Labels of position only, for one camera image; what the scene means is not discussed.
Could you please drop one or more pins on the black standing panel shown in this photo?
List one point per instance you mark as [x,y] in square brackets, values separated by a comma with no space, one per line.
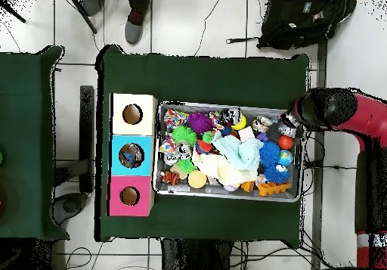
[86,138]

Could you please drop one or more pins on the wooden box with three holes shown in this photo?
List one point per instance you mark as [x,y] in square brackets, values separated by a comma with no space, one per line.
[133,124]

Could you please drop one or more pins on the black tripod leg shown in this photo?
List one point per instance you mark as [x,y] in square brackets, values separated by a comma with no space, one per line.
[13,13]
[86,19]

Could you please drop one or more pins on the orange striped tiger plush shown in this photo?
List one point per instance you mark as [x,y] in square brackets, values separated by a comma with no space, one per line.
[170,177]

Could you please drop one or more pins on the mint green cloth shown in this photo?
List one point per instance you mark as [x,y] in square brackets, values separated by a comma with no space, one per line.
[242,153]

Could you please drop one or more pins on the purple spiky rubber ball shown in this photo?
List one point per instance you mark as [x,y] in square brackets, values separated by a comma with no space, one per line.
[199,121]

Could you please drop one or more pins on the green spiky rubber ball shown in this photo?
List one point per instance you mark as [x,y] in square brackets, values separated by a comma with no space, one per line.
[183,134]

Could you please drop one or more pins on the dark green table cloth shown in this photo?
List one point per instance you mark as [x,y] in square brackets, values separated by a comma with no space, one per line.
[24,130]
[211,79]

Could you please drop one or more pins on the cream cloth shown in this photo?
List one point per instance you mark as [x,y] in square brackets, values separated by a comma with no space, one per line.
[217,168]

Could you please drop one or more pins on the clear plastic bottle blue label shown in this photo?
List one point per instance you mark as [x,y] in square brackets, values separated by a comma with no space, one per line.
[128,158]

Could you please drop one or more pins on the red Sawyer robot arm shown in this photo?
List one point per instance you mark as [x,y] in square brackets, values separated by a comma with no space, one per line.
[369,118]

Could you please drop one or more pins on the crushed black can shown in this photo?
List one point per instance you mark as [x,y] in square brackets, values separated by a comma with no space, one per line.
[231,114]

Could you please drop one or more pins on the person's foot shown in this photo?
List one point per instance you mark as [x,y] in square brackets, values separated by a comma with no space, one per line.
[92,6]
[134,28]

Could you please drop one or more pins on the blue fuzzy toy with eyes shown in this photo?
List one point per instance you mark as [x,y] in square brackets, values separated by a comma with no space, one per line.
[270,153]

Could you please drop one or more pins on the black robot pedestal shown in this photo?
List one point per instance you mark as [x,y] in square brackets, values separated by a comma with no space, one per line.
[193,255]

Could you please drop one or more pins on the black backpack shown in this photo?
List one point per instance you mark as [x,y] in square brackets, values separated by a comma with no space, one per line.
[302,25]

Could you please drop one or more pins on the grey stand foot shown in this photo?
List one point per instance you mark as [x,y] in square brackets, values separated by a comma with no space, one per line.
[71,205]

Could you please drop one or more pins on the clear mesh bin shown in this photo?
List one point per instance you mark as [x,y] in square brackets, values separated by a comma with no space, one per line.
[211,193]

